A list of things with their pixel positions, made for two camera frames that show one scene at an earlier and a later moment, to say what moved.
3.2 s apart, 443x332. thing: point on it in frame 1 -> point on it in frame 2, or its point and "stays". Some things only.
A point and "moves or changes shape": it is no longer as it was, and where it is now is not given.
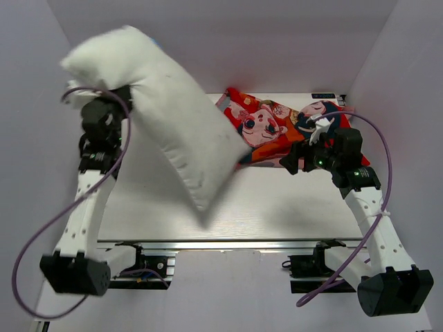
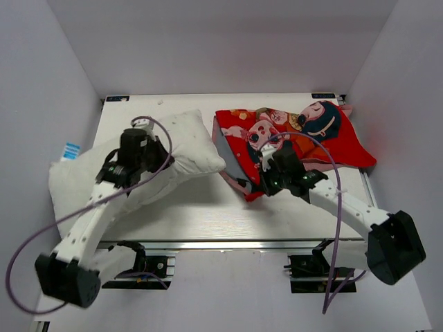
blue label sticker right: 323,96 stays
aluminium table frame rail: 233,244 stays
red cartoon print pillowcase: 271,128 moves or changes shape
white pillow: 199,142 -> 194,146
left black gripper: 125,93 -> 163,154
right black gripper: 291,162 -> 264,182
